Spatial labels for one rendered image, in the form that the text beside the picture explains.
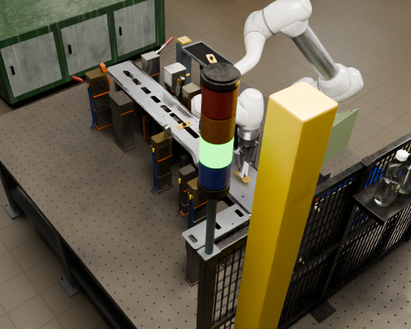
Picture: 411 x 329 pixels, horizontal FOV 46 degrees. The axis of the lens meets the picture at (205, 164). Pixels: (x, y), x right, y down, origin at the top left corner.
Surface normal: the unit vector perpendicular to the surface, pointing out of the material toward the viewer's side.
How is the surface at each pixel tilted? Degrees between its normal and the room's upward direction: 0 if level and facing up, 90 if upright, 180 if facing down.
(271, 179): 90
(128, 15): 90
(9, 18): 0
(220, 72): 0
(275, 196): 90
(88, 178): 0
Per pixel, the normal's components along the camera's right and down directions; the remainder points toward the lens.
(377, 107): 0.04, -0.73
